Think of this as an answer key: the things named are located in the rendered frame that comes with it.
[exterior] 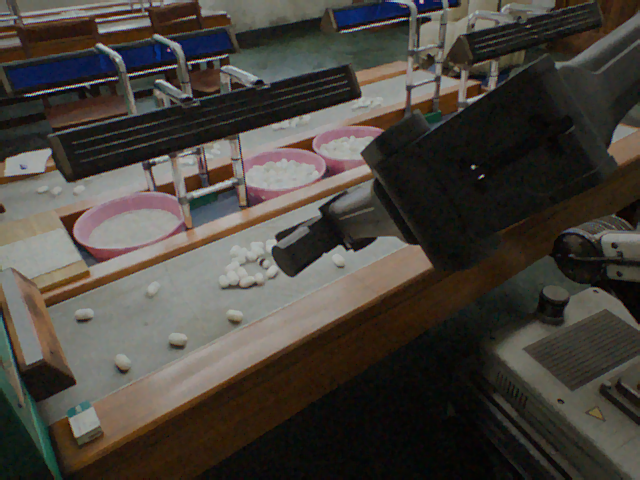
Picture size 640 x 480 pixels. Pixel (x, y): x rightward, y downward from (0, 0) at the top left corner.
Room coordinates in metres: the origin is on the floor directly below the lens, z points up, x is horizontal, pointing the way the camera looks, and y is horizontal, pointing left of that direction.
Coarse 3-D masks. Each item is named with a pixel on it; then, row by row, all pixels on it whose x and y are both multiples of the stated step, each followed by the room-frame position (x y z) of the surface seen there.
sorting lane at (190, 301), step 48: (240, 240) 0.99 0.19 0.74; (384, 240) 0.96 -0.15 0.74; (96, 288) 0.83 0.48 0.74; (144, 288) 0.82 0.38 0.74; (192, 288) 0.81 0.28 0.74; (240, 288) 0.81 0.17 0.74; (288, 288) 0.80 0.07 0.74; (96, 336) 0.68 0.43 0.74; (144, 336) 0.68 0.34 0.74; (192, 336) 0.67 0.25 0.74; (96, 384) 0.57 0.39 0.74
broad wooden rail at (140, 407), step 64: (384, 256) 0.86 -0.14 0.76; (512, 256) 0.98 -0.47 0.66; (320, 320) 0.67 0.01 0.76; (384, 320) 0.74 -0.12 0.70; (192, 384) 0.54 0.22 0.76; (256, 384) 0.57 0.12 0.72; (320, 384) 0.64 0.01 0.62; (64, 448) 0.43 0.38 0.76; (128, 448) 0.44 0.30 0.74; (192, 448) 0.49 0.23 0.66
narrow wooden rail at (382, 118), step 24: (456, 96) 1.95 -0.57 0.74; (360, 120) 1.67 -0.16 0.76; (384, 120) 1.73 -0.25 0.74; (264, 144) 1.50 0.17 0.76; (288, 144) 1.50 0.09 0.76; (192, 168) 1.35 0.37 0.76; (216, 168) 1.35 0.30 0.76; (120, 192) 1.21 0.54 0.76; (168, 192) 1.26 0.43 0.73; (72, 216) 1.11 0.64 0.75; (72, 240) 1.10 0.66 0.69
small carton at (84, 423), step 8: (88, 400) 0.50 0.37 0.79; (72, 408) 0.49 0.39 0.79; (80, 408) 0.49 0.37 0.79; (88, 408) 0.49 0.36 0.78; (72, 416) 0.47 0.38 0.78; (80, 416) 0.47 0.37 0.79; (88, 416) 0.47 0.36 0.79; (96, 416) 0.47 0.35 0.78; (72, 424) 0.46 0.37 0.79; (80, 424) 0.46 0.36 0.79; (88, 424) 0.46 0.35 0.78; (96, 424) 0.46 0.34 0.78; (80, 432) 0.45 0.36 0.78; (88, 432) 0.45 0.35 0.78; (96, 432) 0.45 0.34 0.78; (80, 440) 0.44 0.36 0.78; (88, 440) 0.44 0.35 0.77
